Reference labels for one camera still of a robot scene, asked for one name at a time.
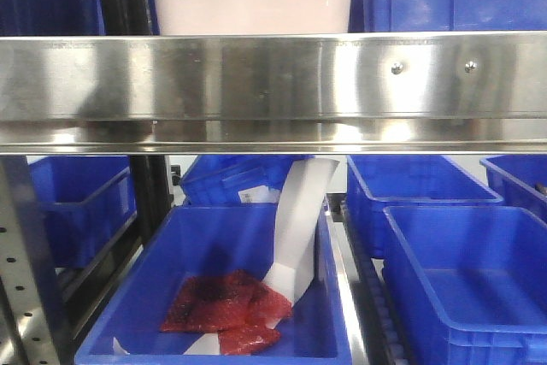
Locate blue bin far right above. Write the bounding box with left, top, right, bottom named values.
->
left=479, top=154, right=546, bottom=221

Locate white paper strip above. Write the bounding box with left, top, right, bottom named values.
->
left=113, top=157, right=341, bottom=356

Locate blue bin front right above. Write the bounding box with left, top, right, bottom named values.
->
left=383, top=206, right=546, bottom=364

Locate perforated steel shelf upright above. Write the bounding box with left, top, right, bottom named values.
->
left=1, top=156, right=74, bottom=364

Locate blue bin rear right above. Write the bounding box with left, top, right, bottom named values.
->
left=346, top=155, right=504, bottom=259

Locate blue bin lower left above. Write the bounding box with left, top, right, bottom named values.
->
left=30, top=156, right=136, bottom=268

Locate blue bin with red bags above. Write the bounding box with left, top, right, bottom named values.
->
left=74, top=203, right=351, bottom=364

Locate tilted blue bin rear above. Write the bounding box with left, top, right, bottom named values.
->
left=180, top=155, right=310, bottom=205

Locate stainless steel shelf beam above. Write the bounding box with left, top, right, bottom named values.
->
left=1, top=32, right=546, bottom=154

